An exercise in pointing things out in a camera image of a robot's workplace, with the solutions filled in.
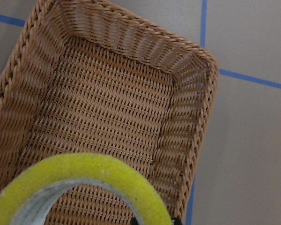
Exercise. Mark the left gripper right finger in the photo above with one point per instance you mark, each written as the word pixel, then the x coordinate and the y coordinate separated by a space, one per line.
pixel 176 221

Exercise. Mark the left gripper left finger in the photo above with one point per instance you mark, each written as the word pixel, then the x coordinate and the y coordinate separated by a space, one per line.
pixel 134 221

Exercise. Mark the yellow tape roll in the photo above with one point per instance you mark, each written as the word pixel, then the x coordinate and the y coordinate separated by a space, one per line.
pixel 29 197

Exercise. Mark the brown wicker basket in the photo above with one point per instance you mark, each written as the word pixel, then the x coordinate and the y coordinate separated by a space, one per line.
pixel 90 76

